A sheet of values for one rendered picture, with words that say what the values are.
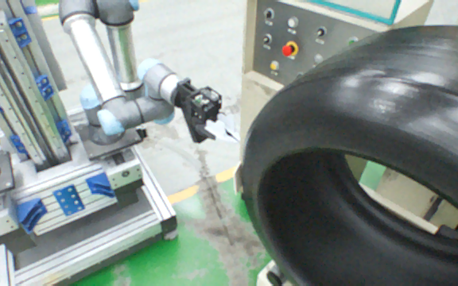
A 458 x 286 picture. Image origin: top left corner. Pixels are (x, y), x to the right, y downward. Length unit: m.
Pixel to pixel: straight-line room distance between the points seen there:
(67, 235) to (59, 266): 0.18
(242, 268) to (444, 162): 1.54
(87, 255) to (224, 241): 0.71
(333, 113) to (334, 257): 0.51
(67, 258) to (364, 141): 1.55
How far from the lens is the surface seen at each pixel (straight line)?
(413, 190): 0.93
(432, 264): 0.90
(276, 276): 0.81
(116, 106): 0.96
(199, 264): 1.85
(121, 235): 1.75
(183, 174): 2.24
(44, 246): 1.88
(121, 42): 1.23
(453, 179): 0.40
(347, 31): 1.18
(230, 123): 0.80
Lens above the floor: 1.65
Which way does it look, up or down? 43 degrees down
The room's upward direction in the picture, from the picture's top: straight up
